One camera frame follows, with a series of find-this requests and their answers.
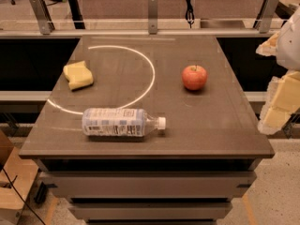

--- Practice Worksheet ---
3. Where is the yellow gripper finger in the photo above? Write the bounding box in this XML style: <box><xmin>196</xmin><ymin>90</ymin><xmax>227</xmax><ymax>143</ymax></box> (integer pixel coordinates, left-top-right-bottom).
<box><xmin>258</xmin><ymin>70</ymin><xmax>300</xmax><ymax>135</ymax></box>
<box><xmin>256</xmin><ymin>32</ymin><xmax>279</xmax><ymax>56</ymax></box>

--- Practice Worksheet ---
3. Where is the red apple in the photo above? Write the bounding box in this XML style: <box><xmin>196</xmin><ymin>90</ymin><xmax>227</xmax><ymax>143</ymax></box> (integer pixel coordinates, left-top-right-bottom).
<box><xmin>181</xmin><ymin>65</ymin><xmax>208</xmax><ymax>91</ymax></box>

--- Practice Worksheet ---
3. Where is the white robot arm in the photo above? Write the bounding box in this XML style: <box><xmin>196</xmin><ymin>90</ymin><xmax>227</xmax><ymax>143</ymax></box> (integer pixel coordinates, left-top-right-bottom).
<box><xmin>256</xmin><ymin>7</ymin><xmax>300</xmax><ymax>135</ymax></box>

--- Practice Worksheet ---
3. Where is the yellow sponge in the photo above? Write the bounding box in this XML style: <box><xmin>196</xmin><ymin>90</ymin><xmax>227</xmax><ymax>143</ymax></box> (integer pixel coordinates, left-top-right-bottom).
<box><xmin>63</xmin><ymin>61</ymin><xmax>94</xmax><ymax>90</ymax></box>

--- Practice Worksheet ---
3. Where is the grey drawer cabinet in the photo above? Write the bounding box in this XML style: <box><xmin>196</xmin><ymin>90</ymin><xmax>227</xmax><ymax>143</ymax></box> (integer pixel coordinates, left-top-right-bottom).
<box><xmin>20</xmin><ymin>36</ymin><xmax>274</xmax><ymax>225</ymax></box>

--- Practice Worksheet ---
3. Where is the clear plastic water bottle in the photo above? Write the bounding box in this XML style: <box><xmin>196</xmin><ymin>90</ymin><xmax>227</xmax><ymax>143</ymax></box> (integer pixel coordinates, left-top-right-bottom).
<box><xmin>82</xmin><ymin>108</ymin><xmax>166</xmax><ymax>137</ymax></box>

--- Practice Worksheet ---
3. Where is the cardboard box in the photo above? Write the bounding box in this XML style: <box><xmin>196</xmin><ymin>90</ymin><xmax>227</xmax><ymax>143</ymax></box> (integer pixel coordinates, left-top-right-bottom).
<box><xmin>0</xmin><ymin>131</ymin><xmax>38</xmax><ymax>225</ymax></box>

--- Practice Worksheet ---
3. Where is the right metal rail bracket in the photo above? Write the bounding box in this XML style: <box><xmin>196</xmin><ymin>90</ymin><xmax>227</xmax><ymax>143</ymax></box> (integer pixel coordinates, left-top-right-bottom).
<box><xmin>254</xmin><ymin>0</ymin><xmax>279</xmax><ymax>34</ymax></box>

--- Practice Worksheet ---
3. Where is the metal rail bracket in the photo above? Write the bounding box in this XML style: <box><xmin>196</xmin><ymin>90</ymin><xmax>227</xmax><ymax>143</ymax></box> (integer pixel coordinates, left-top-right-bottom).
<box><xmin>254</xmin><ymin>0</ymin><xmax>279</xmax><ymax>34</ymax></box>
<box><xmin>29</xmin><ymin>0</ymin><xmax>54</xmax><ymax>35</ymax></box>
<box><xmin>148</xmin><ymin>0</ymin><xmax>158</xmax><ymax>35</ymax></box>

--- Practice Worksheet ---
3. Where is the hanging black cable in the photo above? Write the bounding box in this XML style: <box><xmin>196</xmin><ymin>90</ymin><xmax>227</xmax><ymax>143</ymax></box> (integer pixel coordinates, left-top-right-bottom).
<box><xmin>183</xmin><ymin>0</ymin><xmax>196</xmax><ymax>29</ymax></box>

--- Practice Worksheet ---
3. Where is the middle metal rail bracket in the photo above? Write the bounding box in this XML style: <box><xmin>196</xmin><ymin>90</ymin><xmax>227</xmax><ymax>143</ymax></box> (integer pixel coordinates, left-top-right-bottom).
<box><xmin>148</xmin><ymin>0</ymin><xmax>158</xmax><ymax>35</ymax></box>

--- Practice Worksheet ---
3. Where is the left metal rail bracket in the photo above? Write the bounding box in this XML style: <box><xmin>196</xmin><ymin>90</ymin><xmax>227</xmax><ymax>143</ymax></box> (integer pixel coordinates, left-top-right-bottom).
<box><xmin>29</xmin><ymin>0</ymin><xmax>54</xmax><ymax>35</ymax></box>

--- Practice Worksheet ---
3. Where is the metal guard rail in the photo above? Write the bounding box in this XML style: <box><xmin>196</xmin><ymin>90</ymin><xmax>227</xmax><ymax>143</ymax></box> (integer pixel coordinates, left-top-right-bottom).
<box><xmin>0</xmin><ymin>29</ymin><xmax>278</xmax><ymax>38</ymax></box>

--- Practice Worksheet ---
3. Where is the black cable on floor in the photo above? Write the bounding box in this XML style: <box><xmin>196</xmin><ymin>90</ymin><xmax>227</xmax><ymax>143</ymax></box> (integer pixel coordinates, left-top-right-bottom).
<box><xmin>0</xmin><ymin>164</ymin><xmax>47</xmax><ymax>225</ymax></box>

